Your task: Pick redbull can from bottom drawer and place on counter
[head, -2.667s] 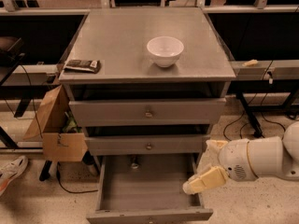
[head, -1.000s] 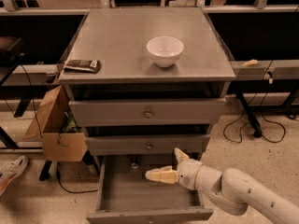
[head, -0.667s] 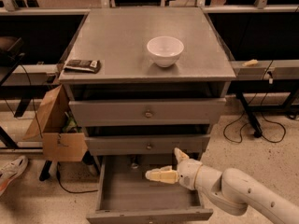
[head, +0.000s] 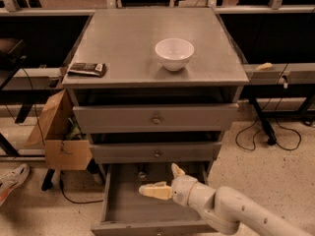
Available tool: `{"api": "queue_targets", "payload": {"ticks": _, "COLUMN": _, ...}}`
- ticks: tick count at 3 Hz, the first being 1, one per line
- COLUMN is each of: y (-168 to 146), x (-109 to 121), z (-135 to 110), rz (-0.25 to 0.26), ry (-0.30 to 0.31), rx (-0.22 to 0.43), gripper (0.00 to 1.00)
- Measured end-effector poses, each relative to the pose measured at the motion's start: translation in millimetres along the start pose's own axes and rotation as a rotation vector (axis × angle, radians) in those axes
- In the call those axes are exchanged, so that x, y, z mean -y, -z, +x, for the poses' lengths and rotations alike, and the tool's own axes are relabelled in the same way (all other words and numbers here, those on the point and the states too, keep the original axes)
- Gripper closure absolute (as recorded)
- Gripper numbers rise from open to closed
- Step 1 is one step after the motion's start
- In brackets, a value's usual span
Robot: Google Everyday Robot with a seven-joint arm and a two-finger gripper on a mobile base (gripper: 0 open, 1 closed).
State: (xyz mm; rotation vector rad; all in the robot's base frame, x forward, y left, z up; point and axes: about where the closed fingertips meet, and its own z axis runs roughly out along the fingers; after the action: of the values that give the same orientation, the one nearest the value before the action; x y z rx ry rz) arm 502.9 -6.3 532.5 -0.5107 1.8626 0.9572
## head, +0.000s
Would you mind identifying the black floor cable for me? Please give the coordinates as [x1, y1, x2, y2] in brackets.
[58, 170, 104, 206]
[234, 116, 302, 152]

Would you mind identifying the grey drawer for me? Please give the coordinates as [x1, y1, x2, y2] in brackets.
[92, 162, 215, 236]
[91, 142, 221, 163]
[73, 103, 238, 134]

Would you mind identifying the black floor cable right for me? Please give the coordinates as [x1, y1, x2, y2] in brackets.
[234, 116, 302, 152]

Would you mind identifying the yellow foam scrap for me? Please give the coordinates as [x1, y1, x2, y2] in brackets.
[255, 62, 273, 71]

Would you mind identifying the grey middle drawer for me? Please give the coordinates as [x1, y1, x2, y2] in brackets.
[91, 142, 221, 163]

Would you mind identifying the redbull can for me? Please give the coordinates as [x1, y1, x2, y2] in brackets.
[138, 163, 147, 178]

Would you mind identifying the white ceramic bowl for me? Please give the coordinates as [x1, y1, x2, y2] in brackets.
[155, 38, 195, 71]

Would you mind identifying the white sneaker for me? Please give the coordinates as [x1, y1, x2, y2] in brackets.
[0, 164, 30, 206]

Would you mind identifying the grey top drawer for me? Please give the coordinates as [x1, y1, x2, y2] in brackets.
[73, 103, 238, 134]

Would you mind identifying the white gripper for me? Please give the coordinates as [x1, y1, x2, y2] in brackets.
[139, 163, 198, 207]

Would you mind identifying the brown cardboard box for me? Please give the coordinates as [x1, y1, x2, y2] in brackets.
[25, 89, 93, 170]

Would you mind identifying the grey bottom drawer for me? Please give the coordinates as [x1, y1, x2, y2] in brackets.
[92, 162, 215, 236]

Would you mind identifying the dark snack bar packet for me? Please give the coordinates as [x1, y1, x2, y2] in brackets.
[67, 63, 106, 78]

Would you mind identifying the grey drawer cabinet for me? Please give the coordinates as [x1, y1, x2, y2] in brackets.
[63, 8, 248, 179]

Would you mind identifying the black floor cable left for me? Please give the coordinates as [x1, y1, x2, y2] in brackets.
[58, 170, 104, 206]

